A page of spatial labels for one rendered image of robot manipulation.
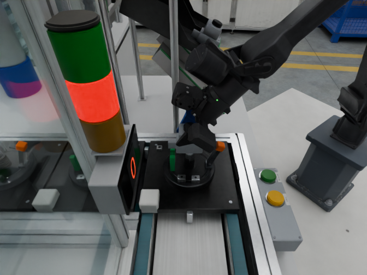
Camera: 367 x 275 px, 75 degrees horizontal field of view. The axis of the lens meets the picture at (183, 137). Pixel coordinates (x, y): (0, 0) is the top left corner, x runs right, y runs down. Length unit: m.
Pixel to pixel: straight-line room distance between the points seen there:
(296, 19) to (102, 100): 0.34
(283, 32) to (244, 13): 4.10
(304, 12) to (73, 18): 0.36
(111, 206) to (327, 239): 0.59
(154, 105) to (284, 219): 0.72
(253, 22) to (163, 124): 3.79
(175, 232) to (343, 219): 0.48
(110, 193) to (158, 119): 0.71
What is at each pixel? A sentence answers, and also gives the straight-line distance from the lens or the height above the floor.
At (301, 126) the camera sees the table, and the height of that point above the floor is 0.86.
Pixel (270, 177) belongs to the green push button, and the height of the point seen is 0.97.
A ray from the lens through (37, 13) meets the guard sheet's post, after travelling 0.26.
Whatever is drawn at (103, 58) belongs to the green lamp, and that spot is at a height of 1.38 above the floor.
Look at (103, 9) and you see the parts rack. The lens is 0.67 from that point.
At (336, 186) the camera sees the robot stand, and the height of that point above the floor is 0.95.
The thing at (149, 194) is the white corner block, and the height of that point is 0.99.
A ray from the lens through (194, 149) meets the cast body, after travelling 0.58.
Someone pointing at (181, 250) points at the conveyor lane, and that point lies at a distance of 0.61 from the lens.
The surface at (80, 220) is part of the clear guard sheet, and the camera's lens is 0.35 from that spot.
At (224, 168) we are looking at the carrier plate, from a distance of 0.68.
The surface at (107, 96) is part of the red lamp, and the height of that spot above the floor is 1.34.
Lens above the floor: 1.48
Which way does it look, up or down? 42 degrees down
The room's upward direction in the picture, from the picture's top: straight up
